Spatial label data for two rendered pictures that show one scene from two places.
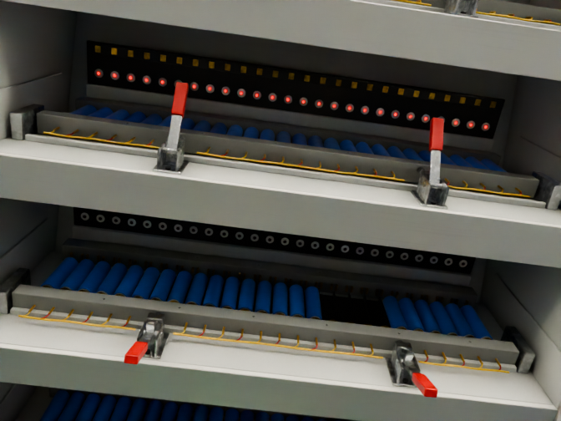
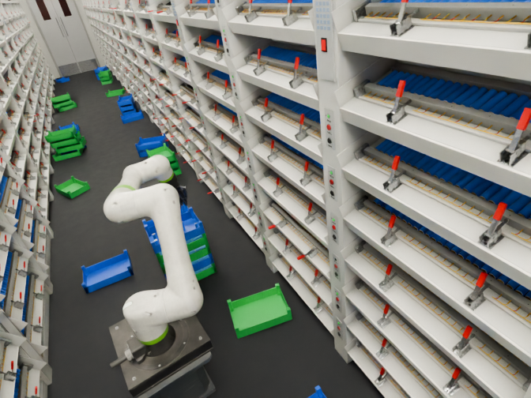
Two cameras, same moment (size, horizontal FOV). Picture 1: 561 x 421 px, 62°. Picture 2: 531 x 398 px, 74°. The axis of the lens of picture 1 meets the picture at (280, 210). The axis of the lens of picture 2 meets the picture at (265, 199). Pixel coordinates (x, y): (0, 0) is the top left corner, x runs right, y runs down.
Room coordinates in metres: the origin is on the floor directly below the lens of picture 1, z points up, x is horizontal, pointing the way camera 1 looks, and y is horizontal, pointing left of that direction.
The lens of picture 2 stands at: (-0.06, -1.18, 1.56)
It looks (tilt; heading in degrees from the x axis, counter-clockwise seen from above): 33 degrees down; 70
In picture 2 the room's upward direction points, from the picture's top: 10 degrees counter-clockwise
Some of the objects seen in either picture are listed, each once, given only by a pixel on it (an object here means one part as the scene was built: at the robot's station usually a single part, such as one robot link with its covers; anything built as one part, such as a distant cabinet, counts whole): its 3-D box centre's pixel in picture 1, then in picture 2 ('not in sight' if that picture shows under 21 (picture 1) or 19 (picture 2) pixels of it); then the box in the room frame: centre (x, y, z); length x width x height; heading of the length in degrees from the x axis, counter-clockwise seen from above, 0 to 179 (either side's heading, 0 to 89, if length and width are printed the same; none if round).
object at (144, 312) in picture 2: not in sight; (149, 315); (-0.23, -0.12, 0.50); 0.16 x 0.13 x 0.19; 169
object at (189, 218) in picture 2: not in sight; (174, 229); (-0.02, 0.60, 0.36); 0.30 x 0.20 x 0.08; 3
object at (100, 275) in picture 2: not in sight; (107, 270); (-0.50, 0.90, 0.04); 0.30 x 0.20 x 0.08; 0
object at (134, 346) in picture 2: not in sight; (142, 343); (-0.30, -0.12, 0.38); 0.26 x 0.15 x 0.06; 10
